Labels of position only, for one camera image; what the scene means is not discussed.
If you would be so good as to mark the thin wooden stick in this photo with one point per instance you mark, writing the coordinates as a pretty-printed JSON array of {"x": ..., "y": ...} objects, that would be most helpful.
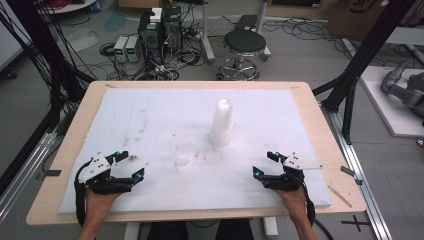
[{"x": 340, "y": 196}]

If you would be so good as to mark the white stand leg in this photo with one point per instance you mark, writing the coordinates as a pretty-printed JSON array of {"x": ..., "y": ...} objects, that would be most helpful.
[
  {"x": 207, "y": 46},
  {"x": 265, "y": 13}
]

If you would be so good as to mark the person's right hand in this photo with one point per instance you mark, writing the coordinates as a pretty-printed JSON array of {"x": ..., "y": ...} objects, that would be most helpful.
[{"x": 293, "y": 203}]

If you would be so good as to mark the white foam mat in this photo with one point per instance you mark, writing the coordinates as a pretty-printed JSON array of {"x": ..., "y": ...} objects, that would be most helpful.
[{"x": 200, "y": 186}]

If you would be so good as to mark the black computer tower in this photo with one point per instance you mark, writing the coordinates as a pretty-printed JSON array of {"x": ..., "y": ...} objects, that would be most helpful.
[
  {"x": 150, "y": 40},
  {"x": 173, "y": 28}
]

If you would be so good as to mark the black tape cross mark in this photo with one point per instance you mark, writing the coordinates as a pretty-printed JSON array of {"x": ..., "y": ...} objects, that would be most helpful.
[{"x": 355, "y": 222}]

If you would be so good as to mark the person's right leg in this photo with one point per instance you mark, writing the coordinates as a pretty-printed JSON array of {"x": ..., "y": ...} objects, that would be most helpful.
[{"x": 235, "y": 230}]

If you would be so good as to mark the black flat case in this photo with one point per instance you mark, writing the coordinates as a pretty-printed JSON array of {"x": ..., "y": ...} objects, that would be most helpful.
[{"x": 246, "y": 22}]

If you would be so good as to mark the white floor board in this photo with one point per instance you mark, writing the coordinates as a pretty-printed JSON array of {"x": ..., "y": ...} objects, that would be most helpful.
[{"x": 390, "y": 113}]

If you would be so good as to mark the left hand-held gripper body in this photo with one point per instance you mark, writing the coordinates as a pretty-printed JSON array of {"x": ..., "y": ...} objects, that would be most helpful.
[{"x": 96, "y": 168}]

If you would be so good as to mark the grey bench power supply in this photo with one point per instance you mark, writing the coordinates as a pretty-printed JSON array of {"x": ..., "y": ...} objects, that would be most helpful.
[
  {"x": 120, "y": 48},
  {"x": 132, "y": 49}
]

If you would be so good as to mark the white box on computer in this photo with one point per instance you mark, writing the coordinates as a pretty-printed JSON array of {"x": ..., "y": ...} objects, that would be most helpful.
[{"x": 156, "y": 15}]

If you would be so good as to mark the white table leg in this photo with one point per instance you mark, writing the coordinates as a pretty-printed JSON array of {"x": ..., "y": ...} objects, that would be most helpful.
[
  {"x": 132, "y": 231},
  {"x": 270, "y": 228}
]

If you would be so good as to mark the person's leg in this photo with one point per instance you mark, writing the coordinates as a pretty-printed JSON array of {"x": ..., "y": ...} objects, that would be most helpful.
[
  {"x": 165, "y": 231},
  {"x": 235, "y": 230}
]

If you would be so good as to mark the black round stool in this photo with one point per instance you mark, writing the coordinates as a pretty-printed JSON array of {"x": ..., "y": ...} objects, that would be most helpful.
[{"x": 245, "y": 41}]

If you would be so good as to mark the black tape piece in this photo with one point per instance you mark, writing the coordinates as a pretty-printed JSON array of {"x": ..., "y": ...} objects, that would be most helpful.
[
  {"x": 53, "y": 172},
  {"x": 347, "y": 171}
]

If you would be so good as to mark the person's left leg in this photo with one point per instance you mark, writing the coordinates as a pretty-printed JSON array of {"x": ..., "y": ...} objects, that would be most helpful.
[{"x": 165, "y": 231}]

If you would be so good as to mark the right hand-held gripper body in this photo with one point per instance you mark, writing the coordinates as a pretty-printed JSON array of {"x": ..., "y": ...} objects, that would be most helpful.
[{"x": 286, "y": 180}]

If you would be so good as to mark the aluminium floor rail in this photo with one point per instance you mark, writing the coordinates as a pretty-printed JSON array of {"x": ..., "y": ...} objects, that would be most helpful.
[
  {"x": 363, "y": 186},
  {"x": 23, "y": 180}
]

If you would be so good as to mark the person's left hand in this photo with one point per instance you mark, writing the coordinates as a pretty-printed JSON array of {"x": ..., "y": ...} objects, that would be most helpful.
[{"x": 98, "y": 205}]

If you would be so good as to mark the brown cardboard box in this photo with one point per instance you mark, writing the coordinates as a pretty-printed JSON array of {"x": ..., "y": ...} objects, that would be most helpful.
[{"x": 353, "y": 16}]

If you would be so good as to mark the stack of clear plastic cups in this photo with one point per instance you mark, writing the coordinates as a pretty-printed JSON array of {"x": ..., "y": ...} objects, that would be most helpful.
[{"x": 221, "y": 124}]

